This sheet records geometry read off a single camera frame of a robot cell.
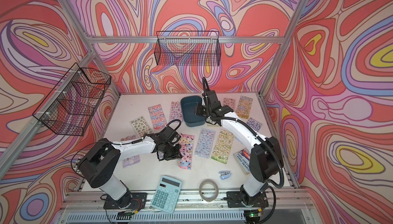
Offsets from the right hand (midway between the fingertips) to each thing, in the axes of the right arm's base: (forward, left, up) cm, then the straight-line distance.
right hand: (196, 112), depth 85 cm
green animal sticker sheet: (-12, -15, -20) cm, 28 cm away
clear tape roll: (-39, -2, -16) cm, 43 cm away
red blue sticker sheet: (+10, +27, -18) cm, 34 cm away
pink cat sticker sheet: (-9, +6, -19) cm, 22 cm away
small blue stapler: (-29, -14, -18) cm, 37 cm away
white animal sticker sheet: (+8, -9, -19) cm, 22 cm away
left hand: (-19, +7, -17) cm, 27 cm away
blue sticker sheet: (-9, -5, -19) cm, 22 cm away
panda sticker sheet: (+19, -36, -19) cm, 44 cm away
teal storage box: (+8, +4, -17) cm, 19 cm away
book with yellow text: (-20, -26, -18) cm, 37 cm away
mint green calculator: (-37, +16, -17) cm, 44 cm away
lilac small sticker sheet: (+15, +15, -17) cm, 28 cm away
